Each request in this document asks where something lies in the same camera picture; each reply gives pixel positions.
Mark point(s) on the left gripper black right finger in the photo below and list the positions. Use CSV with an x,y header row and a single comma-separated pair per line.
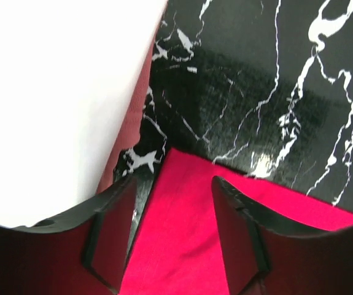
x,y
265,252

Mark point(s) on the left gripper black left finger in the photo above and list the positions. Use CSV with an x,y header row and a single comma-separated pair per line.
x,y
83,250

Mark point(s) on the crimson red t-shirt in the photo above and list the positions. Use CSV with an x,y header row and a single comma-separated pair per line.
x,y
178,251

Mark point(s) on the folded white t-shirt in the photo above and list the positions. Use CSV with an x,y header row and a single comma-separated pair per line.
x,y
67,75

